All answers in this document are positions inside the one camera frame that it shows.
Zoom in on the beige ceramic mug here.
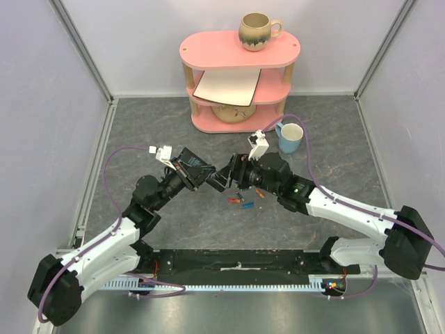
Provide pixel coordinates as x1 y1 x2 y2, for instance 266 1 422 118
238 13 283 51

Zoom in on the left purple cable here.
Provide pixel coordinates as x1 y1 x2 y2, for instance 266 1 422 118
37 145 187 323

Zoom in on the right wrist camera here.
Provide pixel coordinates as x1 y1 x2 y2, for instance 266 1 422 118
248 129 269 161

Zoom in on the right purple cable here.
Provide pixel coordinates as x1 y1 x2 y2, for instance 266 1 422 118
262 113 445 301

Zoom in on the beige bird-painted bowl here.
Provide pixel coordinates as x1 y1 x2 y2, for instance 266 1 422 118
211 104 257 124

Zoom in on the light blue mug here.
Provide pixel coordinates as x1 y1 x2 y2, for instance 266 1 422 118
275 122 304 154

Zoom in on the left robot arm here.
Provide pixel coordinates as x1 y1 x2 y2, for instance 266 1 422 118
27 145 216 326

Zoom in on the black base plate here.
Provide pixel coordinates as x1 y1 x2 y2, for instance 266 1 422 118
133 249 360 285

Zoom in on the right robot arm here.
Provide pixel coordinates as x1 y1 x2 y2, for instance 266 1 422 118
222 152 433 280

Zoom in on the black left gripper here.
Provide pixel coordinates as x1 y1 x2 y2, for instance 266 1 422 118
152 157 216 211

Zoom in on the pink three-tier shelf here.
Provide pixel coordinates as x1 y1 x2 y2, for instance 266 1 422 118
179 31 300 134

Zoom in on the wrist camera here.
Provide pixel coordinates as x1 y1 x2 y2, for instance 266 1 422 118
248 129 269 161
148 145 172 166

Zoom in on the white cable duct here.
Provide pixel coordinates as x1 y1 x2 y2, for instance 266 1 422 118
100 276 345 293

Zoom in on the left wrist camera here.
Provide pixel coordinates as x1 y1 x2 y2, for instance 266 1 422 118
148 145 172 166

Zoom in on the white square plate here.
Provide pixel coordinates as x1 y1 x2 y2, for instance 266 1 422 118
193 68 261 106

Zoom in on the purple cable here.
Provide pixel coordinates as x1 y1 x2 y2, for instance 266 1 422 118
262 113 445 301
37 145 187 323

